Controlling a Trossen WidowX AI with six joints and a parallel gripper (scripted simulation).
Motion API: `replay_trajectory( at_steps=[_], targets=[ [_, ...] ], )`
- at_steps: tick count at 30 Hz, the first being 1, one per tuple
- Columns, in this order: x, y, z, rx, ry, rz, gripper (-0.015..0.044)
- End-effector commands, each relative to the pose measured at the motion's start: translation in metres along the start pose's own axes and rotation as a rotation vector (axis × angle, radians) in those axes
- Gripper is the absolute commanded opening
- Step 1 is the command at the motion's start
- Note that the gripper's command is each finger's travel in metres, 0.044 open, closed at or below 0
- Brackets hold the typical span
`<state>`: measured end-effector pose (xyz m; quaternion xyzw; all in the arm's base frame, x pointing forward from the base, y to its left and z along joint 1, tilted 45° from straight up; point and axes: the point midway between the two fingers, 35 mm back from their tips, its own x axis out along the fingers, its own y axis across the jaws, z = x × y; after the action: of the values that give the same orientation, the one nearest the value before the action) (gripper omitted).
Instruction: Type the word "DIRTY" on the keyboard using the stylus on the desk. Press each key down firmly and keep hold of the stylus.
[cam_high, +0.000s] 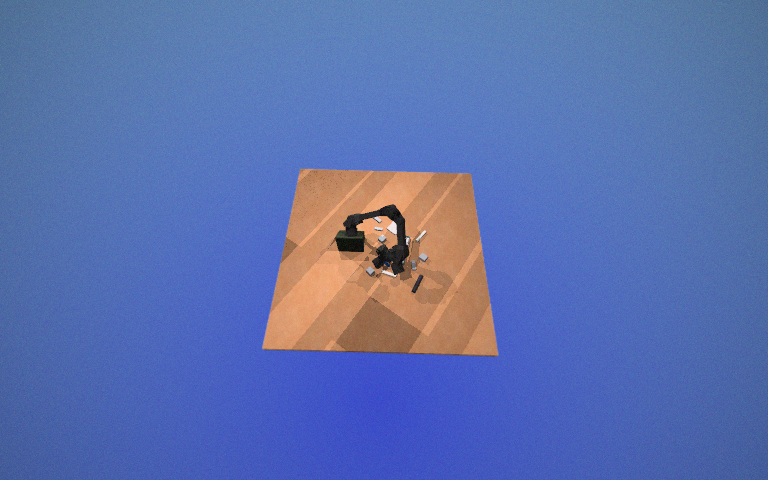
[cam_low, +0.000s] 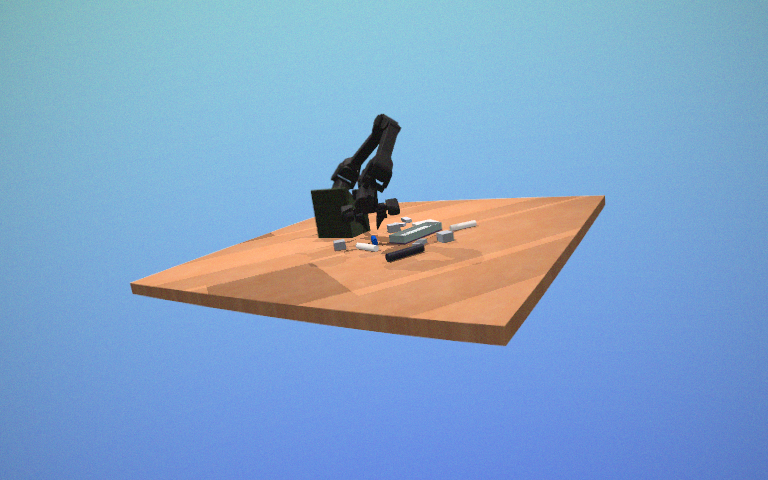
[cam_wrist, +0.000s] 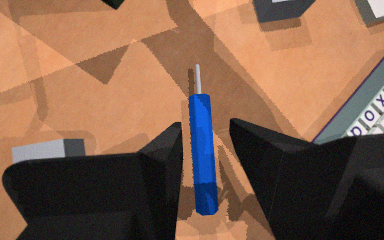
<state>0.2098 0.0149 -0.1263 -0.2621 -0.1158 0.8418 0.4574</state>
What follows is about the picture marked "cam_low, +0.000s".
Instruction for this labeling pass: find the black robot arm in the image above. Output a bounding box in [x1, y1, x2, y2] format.
[330, 114, 402, 213]

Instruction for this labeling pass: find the computer keyboard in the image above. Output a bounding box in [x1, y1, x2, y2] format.
[389, 221, 443, 244]

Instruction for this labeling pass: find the black cylinder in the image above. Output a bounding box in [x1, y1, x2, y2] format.
[385, 244, 425, 262]

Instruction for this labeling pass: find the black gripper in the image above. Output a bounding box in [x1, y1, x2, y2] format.
[340, 193, 400, 231]

